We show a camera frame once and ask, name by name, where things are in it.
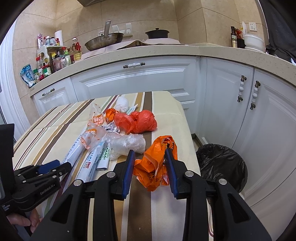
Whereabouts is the white DHA milk powder sachet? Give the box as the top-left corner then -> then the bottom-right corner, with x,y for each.
61,132 -> 92,167

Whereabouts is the white PICC milk powder sachet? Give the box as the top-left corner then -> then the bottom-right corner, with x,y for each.
76,141 -> 105,183

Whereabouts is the orange foil wrapper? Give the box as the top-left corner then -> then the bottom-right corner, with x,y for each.
133,136 -> 178,192

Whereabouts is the white green-printed small sachet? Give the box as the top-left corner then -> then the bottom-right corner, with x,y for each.
96,142 -> 111,171

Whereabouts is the clear orange-printed snack wrapper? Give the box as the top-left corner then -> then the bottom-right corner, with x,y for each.
88,103 -> 105,126

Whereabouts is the black trash bin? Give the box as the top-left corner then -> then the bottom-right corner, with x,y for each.
196,144 -> 248,193

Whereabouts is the person's left hand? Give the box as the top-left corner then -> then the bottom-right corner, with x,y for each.
7,209 -> 42,233

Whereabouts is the clear orange-printed plastic wrapper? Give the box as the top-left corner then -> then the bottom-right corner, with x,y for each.
80,125 -> 107,151

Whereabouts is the clear crumpled plastic bag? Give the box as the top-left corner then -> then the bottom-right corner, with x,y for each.
103,133 -> 146,160

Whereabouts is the striped tablecloth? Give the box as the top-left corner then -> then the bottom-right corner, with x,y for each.
13,91 -> 200,240

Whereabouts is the small orange foil wrapper ball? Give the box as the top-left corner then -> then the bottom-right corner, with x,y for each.
105,108 -> 119,123

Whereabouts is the white crumpled tissue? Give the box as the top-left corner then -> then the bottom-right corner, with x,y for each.
114,96 -> 129,113

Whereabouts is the blue snack bag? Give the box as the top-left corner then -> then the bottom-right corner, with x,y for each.
20,64 -> 36,88

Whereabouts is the red-orange plastic bag ball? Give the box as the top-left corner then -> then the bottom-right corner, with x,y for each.
114,110 -> 158,135

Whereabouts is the white spice rack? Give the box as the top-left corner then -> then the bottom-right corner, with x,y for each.
37,45 -> 64,73

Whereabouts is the cooking oil bottle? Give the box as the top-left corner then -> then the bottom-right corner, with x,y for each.
71,37 -> 82,62

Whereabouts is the paper towel roll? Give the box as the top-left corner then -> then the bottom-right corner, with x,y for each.
55,30 -> 63,46

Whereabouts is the metal wok pan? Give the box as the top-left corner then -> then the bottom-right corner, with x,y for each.
85,20 -> 123,51

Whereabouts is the black pot lid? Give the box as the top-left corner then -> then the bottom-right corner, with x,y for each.
145,28 -> 170,39

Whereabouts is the white bowl stack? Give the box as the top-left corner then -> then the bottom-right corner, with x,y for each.
244,34 -> 265,52

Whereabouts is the dark sauce bottle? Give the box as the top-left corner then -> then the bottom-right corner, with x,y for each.
231,26 -> 237,48

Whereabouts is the drawer handle left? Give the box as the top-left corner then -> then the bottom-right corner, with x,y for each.
42,88 -> 55,96

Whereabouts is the drawer handle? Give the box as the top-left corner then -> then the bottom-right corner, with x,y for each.
123,62 -> 145,69
42,88 -> 55,96

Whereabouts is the drawer handle centre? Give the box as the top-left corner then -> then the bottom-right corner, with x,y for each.
123,62 -> 145,69

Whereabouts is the cabinet door handle right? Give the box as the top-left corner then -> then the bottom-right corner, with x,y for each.
250,80 -> 261,110

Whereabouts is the cabinet door handle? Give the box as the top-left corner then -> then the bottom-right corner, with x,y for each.
250,80 -> 261,110
237,75 -> 247,102

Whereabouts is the cabinet door handle left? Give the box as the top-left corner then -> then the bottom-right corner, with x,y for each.
237,75 -> 247,102

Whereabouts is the wall power socket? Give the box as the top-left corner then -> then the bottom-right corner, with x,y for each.
248,22 -> 257,32

